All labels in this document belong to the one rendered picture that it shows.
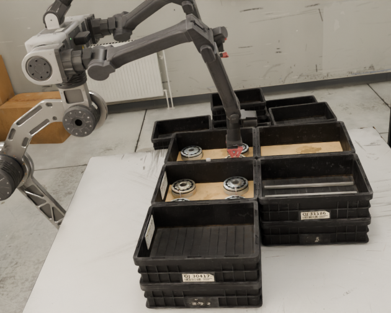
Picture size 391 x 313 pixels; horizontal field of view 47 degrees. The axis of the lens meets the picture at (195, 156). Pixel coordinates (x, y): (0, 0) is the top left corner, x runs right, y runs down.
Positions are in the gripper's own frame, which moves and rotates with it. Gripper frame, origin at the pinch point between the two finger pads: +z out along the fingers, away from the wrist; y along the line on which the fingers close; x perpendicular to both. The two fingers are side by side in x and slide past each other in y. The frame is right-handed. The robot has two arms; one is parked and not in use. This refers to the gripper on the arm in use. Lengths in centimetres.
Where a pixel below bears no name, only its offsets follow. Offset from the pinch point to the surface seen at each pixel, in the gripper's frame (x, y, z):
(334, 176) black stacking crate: -39.9, -14.3, 4.5
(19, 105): 194, 242, 51
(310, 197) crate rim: -23.2, -41.4, -3.4
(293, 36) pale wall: -84, 286, 15
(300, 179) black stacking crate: -26.2, -13.8, 5.4
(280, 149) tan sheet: -22.7, 13.5, 4.4
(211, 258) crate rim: 13, -67, -1
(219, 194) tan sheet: 8.1, -17.9, 7.2
